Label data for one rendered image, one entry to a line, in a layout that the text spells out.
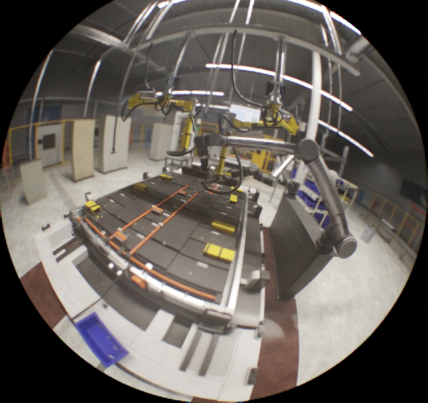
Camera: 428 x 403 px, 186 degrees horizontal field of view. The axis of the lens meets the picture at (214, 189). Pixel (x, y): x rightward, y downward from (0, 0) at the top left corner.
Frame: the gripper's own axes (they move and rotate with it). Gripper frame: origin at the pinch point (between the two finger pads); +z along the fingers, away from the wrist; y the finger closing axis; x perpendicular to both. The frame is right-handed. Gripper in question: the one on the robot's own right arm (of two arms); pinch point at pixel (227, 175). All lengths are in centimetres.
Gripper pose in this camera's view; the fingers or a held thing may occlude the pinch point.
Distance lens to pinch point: 159.4
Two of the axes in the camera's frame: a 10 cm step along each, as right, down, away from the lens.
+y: 2.5, 9.6, 0.9
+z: -8.3, 1.6, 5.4
